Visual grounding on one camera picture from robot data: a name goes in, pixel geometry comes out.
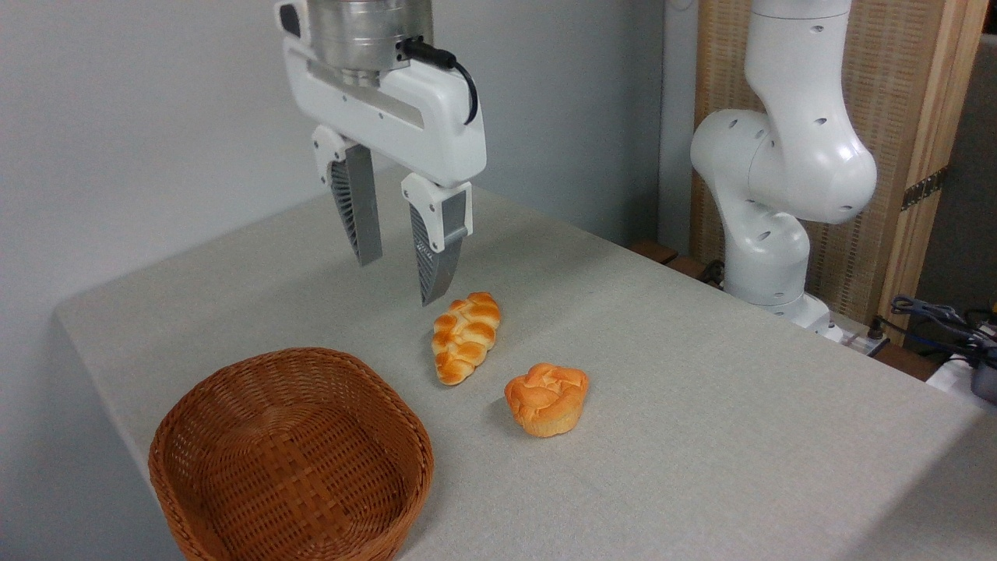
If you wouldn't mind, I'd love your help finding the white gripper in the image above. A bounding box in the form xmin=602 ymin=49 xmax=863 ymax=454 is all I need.
xmin=282 ymin=35 xmax=488 ymax=307

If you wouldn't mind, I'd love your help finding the round orange bread roll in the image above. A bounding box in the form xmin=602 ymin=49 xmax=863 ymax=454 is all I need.
xmin=504 ymin=362 xmax=590 ymax=438

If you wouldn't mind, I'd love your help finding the braided golden bread loaf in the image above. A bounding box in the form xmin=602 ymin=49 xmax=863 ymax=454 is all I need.
xmin=432 ymin=292 xmax=502 ymax=386

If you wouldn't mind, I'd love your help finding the brown wicker basket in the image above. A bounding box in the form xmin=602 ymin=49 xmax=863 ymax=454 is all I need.
xmin=148 ymin=348 xmax=435 ymax=561

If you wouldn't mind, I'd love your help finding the wooden woven folding screen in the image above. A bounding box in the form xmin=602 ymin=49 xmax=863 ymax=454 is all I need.
xmin=689 ymin=0 xmax=990 ymax=345

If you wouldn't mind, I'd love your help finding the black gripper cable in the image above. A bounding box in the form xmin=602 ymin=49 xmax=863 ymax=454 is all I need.
xmin=397 ymin=37 xmax=479 ymax=126

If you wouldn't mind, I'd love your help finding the black cable bundle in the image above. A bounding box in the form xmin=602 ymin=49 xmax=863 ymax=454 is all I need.
xmin=890 ymin=295 xmax=997 ymax=367

